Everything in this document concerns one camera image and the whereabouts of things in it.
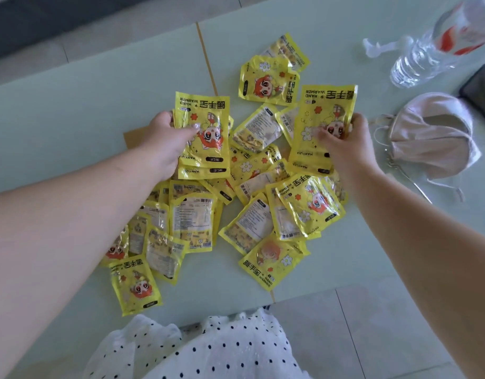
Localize person's left hand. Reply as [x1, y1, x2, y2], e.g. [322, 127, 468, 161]
[138, 110, 202, 183]

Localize person's right hand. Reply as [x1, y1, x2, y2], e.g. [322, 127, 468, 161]
[315, 113, 382, 183]

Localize pile of yellow warmer packets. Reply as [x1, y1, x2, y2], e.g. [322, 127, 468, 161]
[100, 33, 350, 317]

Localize person's left forearm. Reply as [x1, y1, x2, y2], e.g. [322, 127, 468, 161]
[0, 147, 169, 379]

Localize person's right forearm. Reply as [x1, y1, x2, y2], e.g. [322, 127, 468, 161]
[352, 168, 485, 379]

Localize pink fabric face mask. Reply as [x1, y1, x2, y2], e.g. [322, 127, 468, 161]
[370, 92, 483, 204]

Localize pale green glass table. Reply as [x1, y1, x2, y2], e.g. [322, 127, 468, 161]
[0, 0, 485, 379]

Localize clear plastic water bottle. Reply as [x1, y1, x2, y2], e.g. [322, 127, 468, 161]
[362, 0, 485, 88]

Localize dark grey smartphone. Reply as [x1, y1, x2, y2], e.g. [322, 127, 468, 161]
[458, 63, 485, 124]

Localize dark grey sofa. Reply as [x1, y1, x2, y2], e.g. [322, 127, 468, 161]
[0, 0, 148, 62]

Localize white polka dot dress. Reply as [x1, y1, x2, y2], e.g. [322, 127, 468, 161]
[82, 307, 312, 379]

